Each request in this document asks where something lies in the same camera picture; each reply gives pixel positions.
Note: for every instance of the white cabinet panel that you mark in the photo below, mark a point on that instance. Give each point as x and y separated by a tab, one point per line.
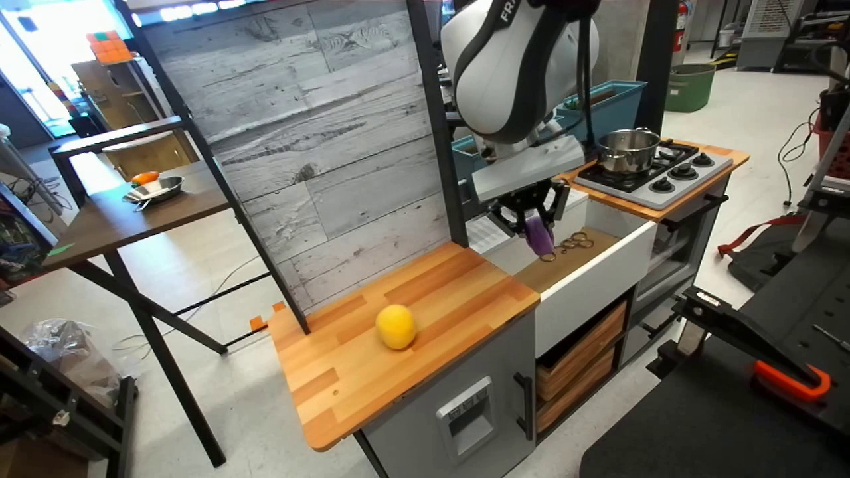
465	417

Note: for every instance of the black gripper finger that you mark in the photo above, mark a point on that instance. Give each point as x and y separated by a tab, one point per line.
505	218
559	205

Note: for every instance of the white toy sink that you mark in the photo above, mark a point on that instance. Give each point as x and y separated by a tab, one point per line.
592	280

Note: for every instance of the orange white gadget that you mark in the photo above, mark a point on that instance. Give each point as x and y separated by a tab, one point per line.
151	190

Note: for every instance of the long teal planter box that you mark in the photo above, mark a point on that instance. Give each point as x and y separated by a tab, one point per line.
615	109

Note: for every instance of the white toy stove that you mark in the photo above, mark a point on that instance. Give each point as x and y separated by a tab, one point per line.
665	186

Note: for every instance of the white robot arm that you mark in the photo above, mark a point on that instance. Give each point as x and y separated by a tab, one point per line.
519	81

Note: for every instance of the wood-look backboard panel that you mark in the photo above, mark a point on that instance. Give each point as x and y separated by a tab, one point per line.
320	141

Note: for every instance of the thin black frame post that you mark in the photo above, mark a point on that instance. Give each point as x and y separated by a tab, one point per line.
212	169

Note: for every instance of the wooden countertop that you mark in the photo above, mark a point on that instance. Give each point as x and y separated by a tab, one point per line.
389	355

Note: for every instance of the small teal planter box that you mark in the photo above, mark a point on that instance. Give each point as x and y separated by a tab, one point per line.
467	156

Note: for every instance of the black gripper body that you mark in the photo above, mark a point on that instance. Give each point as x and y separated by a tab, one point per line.
528	197

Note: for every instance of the thick black frame post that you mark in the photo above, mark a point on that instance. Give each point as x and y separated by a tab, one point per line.
438	133

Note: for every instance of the grey oven door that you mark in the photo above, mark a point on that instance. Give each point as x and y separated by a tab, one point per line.
677	255

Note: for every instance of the black stove knob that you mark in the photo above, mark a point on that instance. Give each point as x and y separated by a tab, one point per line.
702	160
663	185
682	172

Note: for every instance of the clear plastic bag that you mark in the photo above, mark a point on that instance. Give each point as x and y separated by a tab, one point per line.
70	359

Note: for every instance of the red fire extinguisher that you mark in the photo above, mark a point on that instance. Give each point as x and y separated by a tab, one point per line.
681	27

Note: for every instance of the toy stove top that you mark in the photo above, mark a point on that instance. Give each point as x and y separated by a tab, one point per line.
660	169

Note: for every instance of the wooden drawers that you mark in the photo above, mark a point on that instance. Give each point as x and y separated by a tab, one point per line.
579	361

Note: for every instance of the steel pot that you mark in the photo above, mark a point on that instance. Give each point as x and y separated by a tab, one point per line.
627	149

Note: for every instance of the grey cabinet door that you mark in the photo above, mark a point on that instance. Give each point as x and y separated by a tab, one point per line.
461	408

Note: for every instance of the dark brown table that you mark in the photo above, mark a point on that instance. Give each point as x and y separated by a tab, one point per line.
114	230

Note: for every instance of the black orange clamp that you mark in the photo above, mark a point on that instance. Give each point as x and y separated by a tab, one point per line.
753	348

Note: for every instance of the green bin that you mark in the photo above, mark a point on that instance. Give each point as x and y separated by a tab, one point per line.
689	85

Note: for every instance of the yellow plush ball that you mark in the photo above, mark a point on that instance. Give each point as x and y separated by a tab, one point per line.
397	327

